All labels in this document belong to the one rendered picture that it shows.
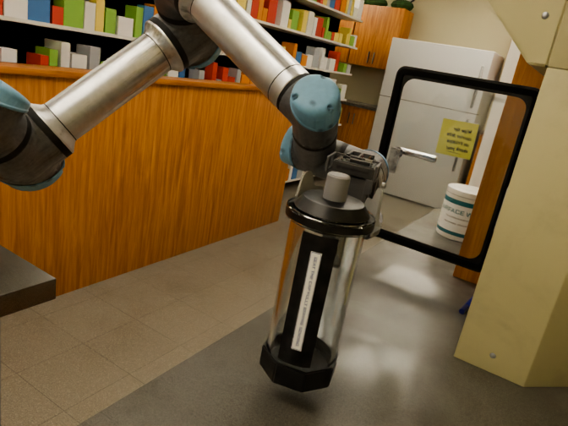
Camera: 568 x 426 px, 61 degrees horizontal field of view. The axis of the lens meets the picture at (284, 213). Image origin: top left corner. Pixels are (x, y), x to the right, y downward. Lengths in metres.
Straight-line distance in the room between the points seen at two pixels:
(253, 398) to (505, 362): 0.41
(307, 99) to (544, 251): 0.41
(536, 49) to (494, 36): 5.70
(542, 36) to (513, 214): 0.25
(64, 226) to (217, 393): 2.07
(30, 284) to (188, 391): 0.36
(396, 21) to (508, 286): 5.76
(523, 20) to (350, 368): 0.56
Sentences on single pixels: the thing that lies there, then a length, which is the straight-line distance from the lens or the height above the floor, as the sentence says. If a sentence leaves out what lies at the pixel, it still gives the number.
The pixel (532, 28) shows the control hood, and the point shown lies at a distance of 0.80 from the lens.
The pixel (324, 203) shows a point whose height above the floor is 1.21.
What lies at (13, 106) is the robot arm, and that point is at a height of 1.21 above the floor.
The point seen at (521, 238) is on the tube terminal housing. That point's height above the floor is 1.17.
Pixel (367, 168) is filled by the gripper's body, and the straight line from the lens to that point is 0.66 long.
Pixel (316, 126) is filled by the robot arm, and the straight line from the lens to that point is 0.74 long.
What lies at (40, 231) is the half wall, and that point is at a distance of 2.60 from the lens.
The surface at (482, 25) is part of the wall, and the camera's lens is 6.54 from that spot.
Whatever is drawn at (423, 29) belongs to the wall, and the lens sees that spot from 6.70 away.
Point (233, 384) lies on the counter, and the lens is 0.69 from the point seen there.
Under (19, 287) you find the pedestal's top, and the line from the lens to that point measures 0.90.
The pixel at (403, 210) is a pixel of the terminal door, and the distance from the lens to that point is 1.17.
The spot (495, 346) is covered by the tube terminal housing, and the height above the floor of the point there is 0.99.
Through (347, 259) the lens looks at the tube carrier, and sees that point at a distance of 0.57.
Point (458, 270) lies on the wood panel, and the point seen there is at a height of 0.96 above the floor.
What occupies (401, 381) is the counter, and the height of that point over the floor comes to 0.94.
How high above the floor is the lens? 1.36
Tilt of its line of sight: 17 degrees down
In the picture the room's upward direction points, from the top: 10 degrees clockwise
